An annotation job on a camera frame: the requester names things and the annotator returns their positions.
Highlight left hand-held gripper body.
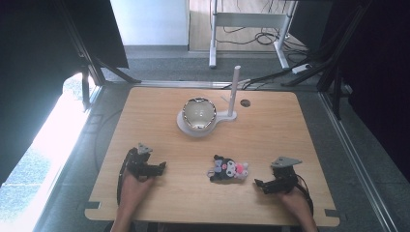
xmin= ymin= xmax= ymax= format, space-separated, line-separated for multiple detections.
xmin=126 ymin=142 xmax=154 ymax=181

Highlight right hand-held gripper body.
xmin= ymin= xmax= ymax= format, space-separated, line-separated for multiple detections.
xmin=270 ymin=156 xmax=304 ymax=195

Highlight black and pink plush toy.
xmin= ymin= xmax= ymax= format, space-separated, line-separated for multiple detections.
xmin=207 ymin=154 xmax=250 ymax=184

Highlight person's right hand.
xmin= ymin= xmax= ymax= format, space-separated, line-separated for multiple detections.
xmin=278 ymin=188 xmax=311 ymax=217

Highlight shiny silver bowl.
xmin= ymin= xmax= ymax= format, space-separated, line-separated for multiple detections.
xmin=181 ymin=97 xmax=218 ymax=131

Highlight white stand with pole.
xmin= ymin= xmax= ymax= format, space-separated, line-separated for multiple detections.
xmin=176 ymin=65 xmax=243 ymax=138

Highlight white power strip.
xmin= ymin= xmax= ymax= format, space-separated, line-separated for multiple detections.
xmin=291 ymin=63 xmax=312 ymax=74

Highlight black metal tripod stand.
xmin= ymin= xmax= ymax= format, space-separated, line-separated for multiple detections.
xmin=280 ymin=0 xmax=375 ymax=121
xmin=57 ymin=0 xmax=142 ymax=112

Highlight black curtain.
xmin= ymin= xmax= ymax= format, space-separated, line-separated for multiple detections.
xmin=0 ymin=0 xmax=130 ymax=187
xmin=288 ymin=0 xmax=410 ymax=183

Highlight white board panel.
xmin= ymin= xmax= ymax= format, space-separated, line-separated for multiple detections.
xmin=109 ymin=0 xmax=190 ymax=46

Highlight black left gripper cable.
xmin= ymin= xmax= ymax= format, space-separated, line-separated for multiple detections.
xmin=116 ymin=148 xmax=133 ymax=206

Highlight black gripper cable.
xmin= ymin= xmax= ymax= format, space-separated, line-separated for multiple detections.
xmin=116 ymin=148 xmax=133 ymax=206
xmin=295 ymin=173 xmax=315 ymax=218

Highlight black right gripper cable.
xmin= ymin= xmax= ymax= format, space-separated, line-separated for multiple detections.
xmin=295 ymin=173 xmax=315 ymax=218

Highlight black floor cables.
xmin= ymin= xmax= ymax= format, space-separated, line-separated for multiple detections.
xmin=215 ymin=0 xmax=310 ymax=56

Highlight white metal desk frame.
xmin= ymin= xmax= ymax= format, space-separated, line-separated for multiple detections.
xmin=208 ymin=0 xmax=298 ymax=70

